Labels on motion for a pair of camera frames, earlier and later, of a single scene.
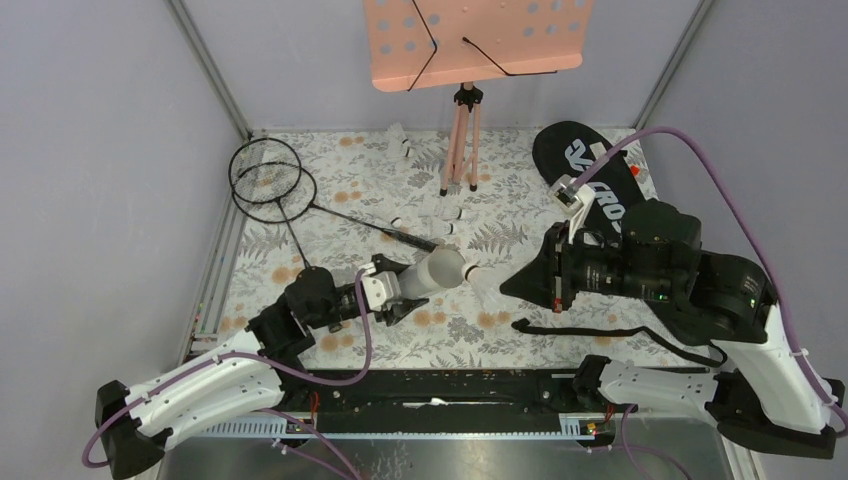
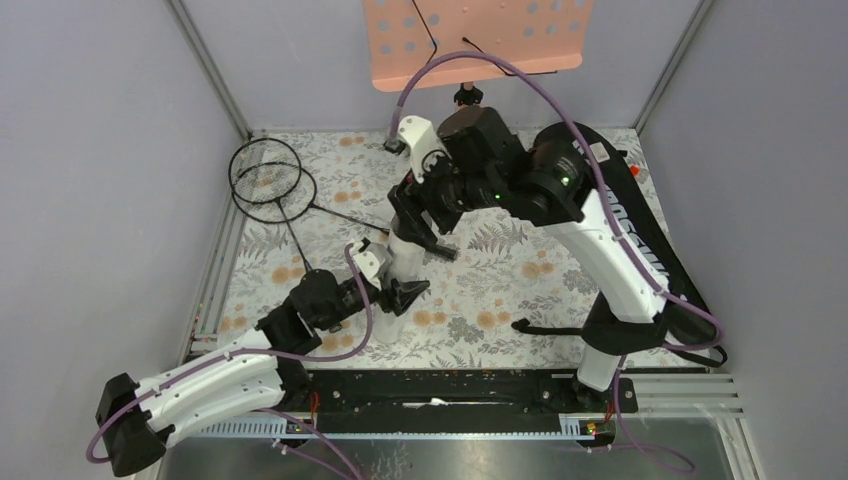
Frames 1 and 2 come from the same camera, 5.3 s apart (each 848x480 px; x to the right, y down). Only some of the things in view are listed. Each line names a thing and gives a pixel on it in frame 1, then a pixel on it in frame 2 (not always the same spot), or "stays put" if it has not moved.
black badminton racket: (266, 170) stays put
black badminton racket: (273, 192) stays put
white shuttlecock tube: (441, 268) -> (408, 265)
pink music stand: (421, 43) stays put
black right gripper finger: (536, 281) -> (410, 224)
